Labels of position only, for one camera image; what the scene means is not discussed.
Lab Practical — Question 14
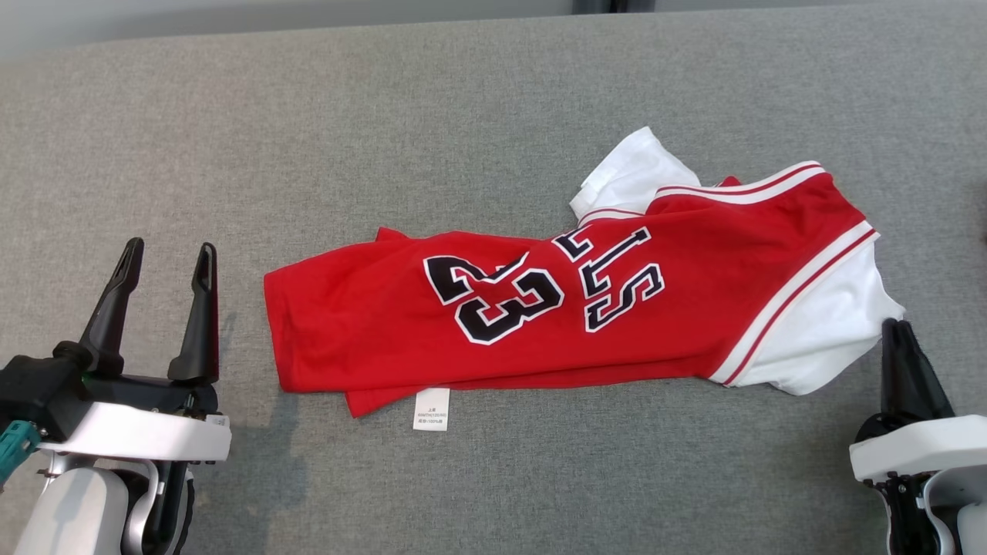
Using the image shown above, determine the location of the red and white basketball jersey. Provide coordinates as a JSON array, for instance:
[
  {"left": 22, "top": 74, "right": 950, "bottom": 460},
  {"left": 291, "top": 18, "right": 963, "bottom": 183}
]
[{"left": 264, "top": 126, "right": 908, "bottom": 432}]

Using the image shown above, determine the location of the teal cable connector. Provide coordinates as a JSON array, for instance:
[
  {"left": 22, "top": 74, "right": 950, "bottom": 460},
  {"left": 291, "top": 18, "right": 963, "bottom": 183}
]
[{"left": 0, "top": 420, "right": 41, "bottom": 488}]

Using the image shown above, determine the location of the grey double partition post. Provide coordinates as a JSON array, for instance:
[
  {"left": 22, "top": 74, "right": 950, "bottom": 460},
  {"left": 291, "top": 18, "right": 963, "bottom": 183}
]
[{"left": 574, "top": 0, "right": 657, "bottom": 15}]

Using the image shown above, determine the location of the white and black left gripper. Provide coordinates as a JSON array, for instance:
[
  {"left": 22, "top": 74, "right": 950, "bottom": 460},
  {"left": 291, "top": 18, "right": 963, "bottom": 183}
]
[{"left": 39, "top": 237, "right": 233, "bottom": 463}]

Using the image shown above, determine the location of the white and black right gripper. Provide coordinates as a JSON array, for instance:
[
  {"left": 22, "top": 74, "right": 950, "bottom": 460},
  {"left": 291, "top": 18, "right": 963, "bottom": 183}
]
[{"left": 850, "top": 317, "right": 987, "bottom": 484}]

